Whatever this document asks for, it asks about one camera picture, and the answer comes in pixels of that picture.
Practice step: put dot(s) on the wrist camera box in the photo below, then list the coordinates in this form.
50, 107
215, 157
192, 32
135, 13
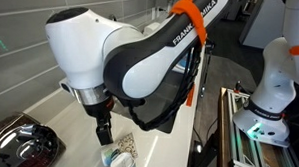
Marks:
66, 86

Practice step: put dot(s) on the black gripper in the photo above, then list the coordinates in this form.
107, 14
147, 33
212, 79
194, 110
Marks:
100, 111

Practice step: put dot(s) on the white cabinet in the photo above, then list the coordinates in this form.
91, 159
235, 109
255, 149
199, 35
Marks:
258, 20

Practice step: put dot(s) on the orange strip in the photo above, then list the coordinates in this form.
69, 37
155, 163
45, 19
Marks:
190, 96

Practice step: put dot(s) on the white translucent container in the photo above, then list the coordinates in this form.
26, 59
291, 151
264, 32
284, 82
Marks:
152, 28

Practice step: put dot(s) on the black camera stand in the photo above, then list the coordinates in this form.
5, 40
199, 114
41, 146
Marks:
203, 152

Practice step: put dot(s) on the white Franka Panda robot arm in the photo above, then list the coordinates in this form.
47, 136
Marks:
80, 47

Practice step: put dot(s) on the aluminium base frame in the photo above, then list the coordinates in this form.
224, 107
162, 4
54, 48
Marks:
253, 157

